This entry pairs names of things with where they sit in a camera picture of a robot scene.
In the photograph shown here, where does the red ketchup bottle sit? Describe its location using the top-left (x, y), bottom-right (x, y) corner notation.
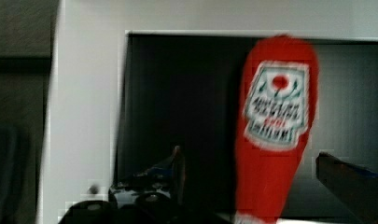
top-left (234, 35), bottom-right (318, 224)

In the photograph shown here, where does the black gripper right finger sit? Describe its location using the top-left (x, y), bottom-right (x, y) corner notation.
top-left (315, 152), bottom-right (378, 224)

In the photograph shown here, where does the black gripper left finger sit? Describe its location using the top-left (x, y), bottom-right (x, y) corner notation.
top-left (108, 145), bottom-right (187, 208)

